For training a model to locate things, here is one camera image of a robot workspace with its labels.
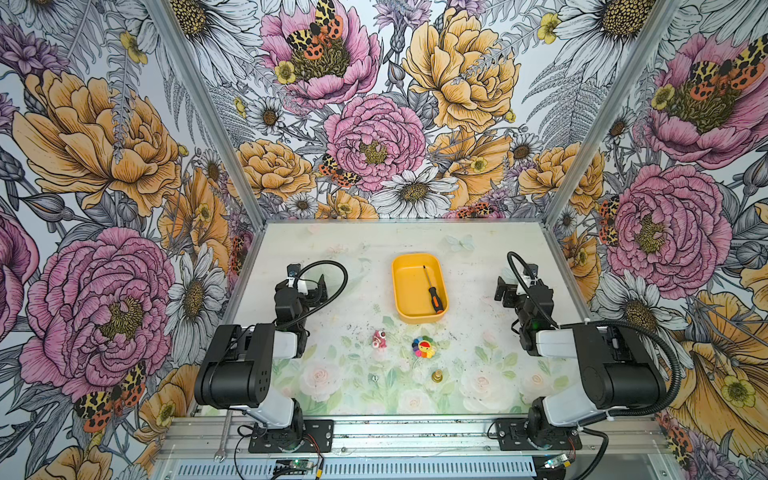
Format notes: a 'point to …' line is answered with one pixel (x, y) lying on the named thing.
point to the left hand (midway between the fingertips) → (309, 283)
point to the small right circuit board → (561, 460)
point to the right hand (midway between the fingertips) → (514, 285)
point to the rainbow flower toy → (424, 346)
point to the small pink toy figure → (379, 339)
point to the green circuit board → (292, 467)
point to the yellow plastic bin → (410, 287)
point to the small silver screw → (374, 378)
